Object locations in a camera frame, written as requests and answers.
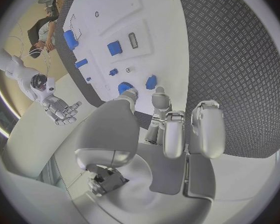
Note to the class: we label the blue plug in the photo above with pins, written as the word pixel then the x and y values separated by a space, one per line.
pixel 151 82

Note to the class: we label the small blue peg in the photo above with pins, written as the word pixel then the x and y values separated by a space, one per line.
pixel 88 79

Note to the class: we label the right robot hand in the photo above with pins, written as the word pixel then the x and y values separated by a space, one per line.
pixel 58 110

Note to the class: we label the white task board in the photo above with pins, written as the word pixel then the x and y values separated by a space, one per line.
pixel 130 18

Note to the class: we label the person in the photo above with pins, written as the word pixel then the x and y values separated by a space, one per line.
pixel 45 33

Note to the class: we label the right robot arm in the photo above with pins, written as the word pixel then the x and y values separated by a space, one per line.
pixel 23 72

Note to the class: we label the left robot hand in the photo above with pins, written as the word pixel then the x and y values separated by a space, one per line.
pixel 112 130

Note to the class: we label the large blue rounded block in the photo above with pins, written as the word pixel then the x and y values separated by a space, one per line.
pixel 70 39

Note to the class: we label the blue gear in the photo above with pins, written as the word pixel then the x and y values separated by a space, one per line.
pixel 124 86

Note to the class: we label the blue cylinder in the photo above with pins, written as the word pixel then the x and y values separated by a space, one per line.
pixel 81 63

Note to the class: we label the blue square block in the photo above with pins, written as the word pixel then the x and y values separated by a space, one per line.
pixel 114 48

